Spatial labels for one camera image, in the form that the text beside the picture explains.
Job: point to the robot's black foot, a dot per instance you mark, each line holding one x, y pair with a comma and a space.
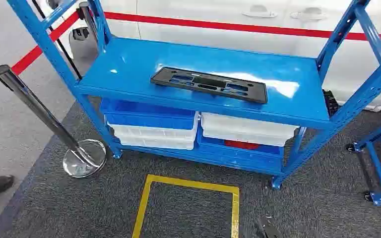
269, 228

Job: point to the blue metal shelving rack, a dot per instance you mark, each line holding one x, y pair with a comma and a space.
144, 65

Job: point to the blue plastic bin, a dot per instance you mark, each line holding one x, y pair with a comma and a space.
210, 148
151, 122

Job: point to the red barrier belt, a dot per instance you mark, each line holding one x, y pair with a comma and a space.
32, 56
243, 27

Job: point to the white plastic bin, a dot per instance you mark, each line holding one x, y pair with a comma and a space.
157, 132
243, 138
243, 124
157, 144

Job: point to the red plastic part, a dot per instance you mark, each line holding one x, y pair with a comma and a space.
241, 145

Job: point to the thin black rod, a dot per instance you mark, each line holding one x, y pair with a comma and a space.
60, 44

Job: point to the black caster wheel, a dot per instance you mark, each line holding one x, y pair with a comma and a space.
350, 148
368, 196

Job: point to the black plastic frame panel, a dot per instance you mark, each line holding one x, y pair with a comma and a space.
259, 95

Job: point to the chrome stanchion post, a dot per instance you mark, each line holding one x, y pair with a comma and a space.
36, 105
88, 19

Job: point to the blue wheeled cart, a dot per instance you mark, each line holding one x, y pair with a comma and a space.
379, 170

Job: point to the white car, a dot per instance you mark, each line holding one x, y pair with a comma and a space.
210, 13

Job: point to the black ribbed object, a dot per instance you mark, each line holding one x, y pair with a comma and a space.
331, 103

